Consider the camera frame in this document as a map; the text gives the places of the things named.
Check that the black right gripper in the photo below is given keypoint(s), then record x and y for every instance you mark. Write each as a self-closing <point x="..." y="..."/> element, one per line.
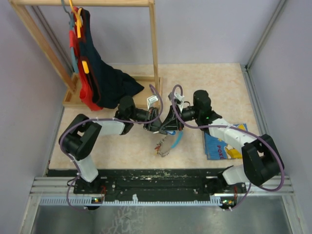
<point x="172" y="122"/>

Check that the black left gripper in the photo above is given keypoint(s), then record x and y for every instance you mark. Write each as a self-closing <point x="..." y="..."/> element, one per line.
<point x="153" y="113"/>

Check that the blue key tag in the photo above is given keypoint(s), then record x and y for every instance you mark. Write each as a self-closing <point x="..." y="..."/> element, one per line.
<point x="171" y="132"/>

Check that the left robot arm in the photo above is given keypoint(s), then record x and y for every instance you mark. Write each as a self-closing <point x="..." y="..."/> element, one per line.
<point x="79" y="138"/>

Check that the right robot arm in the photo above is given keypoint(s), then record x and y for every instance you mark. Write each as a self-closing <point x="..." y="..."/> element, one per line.
<point x="261" y="160"/>

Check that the wooden clothes rack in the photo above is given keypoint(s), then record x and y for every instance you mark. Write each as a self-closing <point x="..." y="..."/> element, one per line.
<point x="152" y="84"/>

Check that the blue yellow booklet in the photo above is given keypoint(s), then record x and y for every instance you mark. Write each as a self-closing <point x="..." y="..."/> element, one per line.
<point x="218" y="149"/>

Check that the dark navy garment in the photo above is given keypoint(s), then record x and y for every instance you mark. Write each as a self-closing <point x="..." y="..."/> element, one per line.
<point x="109" y="85"/>

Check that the red garment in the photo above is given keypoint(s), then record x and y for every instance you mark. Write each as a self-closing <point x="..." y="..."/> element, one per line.
<point x="85" y="93"/>

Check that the yellow hanger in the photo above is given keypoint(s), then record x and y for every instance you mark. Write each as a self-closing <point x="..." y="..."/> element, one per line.
<point x="77" y="27"/>

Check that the teal hanger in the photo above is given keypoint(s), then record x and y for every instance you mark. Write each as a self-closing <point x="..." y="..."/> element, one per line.
<point x="71" y="39"/>

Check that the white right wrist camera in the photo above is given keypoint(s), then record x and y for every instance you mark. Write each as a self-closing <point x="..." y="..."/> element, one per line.
<point x="178" y="99"/>

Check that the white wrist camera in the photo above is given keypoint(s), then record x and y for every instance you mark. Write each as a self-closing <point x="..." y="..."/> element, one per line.
<point x="151" y="101"/>
<point x="178" y="99"/>

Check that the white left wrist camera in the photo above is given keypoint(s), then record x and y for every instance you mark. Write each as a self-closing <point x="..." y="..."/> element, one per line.
<point x="151" y="101"/>

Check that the aluminium corner rail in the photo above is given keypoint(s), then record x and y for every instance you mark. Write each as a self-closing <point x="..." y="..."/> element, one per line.
<point x="265" y="35"/>

